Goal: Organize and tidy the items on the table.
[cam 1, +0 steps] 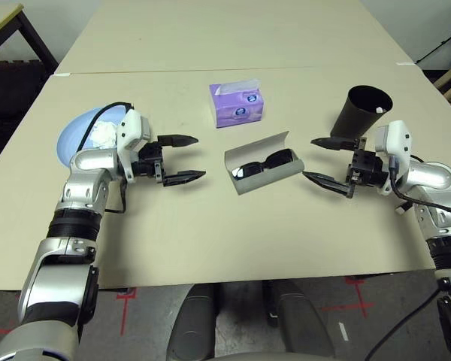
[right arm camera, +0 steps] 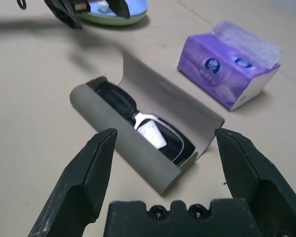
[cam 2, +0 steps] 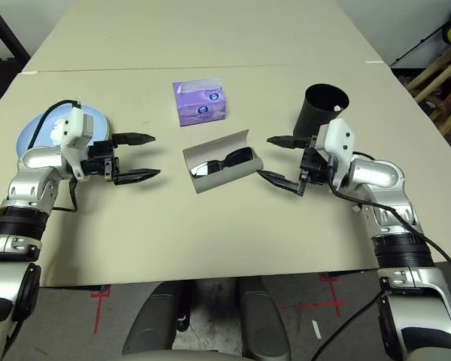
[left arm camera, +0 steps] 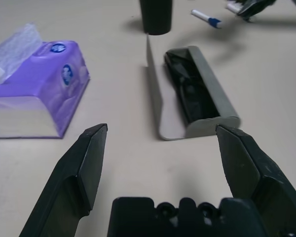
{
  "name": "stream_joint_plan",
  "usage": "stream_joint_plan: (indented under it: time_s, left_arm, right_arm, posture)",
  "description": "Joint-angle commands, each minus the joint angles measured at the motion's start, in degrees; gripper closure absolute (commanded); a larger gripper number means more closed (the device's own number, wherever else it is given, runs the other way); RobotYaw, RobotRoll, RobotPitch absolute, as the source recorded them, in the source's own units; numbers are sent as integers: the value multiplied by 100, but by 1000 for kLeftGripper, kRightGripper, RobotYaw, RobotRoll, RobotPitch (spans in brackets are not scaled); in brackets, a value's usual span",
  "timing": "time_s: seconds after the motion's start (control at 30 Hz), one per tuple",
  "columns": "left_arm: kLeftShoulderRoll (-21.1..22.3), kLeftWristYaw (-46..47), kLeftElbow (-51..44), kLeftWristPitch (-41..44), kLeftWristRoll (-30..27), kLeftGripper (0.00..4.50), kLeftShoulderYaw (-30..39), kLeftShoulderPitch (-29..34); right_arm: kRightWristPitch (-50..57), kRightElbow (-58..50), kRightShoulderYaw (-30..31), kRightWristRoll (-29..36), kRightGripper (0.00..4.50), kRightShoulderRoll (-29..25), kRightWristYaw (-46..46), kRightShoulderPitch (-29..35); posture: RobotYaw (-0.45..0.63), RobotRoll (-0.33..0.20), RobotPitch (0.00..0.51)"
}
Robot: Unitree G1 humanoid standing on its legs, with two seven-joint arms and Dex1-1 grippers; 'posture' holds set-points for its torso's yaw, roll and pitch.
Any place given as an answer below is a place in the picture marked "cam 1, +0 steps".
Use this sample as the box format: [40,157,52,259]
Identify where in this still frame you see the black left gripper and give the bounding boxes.
[133,133,207,188]

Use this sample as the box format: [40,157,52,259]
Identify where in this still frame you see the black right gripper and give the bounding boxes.
[302,135,392,199]

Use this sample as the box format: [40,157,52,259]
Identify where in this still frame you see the black sunglasses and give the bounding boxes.
[231,148,294,181]

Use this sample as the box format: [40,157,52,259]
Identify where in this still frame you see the white tissue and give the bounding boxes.
[91,120,120,150]

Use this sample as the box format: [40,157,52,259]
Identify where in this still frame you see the blue plastic plate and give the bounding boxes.
[55,106,136,170]

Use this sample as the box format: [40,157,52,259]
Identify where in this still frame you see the black plastic cup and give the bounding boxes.
[329,84,394,139]

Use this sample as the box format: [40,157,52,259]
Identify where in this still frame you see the grey open glasses case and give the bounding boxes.
[223,130,305,196]

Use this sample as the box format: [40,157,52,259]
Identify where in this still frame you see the purple tissue pack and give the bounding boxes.
[209,77,266,130]

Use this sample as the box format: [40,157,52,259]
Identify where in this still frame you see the dark grey robot right leg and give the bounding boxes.
[262,280,335,361]

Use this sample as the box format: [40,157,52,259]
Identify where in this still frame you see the dark grey robot leg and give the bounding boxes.
[262,280,335,361]
[167,284,221,361]

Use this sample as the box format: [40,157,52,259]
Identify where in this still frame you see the dark grey robot left leg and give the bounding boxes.
[167,284,221,361]

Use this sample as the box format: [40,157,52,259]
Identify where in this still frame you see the black foam floor mat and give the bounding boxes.
[0,58,56,174]

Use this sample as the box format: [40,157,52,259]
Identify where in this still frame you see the light grey robot torso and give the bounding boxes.
[210,351,324,361]

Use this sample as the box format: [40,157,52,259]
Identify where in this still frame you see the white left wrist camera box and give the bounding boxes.
[115,108,152,184]

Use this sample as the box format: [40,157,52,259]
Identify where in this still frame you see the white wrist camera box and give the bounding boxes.
[115,108,152,184]
[374,120,413,196]

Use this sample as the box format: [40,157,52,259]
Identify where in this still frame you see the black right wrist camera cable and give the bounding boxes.
[389,156,451,230]

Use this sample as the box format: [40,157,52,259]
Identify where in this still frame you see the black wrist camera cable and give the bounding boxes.
[77,101,136,151]
[389,156,451,230]

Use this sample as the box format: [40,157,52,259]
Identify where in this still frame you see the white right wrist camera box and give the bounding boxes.
[374,120,413,196]

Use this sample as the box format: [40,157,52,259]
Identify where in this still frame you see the black left wrist camera cable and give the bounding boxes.
[77,101,136,151]

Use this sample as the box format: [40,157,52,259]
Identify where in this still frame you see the long black hanging cable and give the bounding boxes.
[364,289,440,361]

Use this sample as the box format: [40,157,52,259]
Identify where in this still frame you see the side table with black frame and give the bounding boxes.
[0,2,59,76]

